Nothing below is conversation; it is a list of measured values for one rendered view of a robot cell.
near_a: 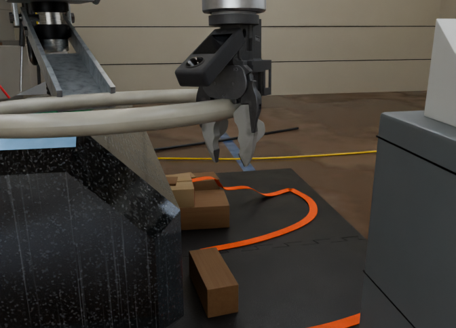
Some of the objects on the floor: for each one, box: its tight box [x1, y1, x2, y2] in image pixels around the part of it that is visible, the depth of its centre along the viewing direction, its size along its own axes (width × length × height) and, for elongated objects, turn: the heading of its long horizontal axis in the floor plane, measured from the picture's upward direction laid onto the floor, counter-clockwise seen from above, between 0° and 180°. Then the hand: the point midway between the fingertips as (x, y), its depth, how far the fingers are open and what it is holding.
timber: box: [189, 247, 239, 318], centre depth 176 cm, size 30×12×12 cm, turn 18°
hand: (228, 157), depth 66 cm, fingers closed on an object, 4 cm apart
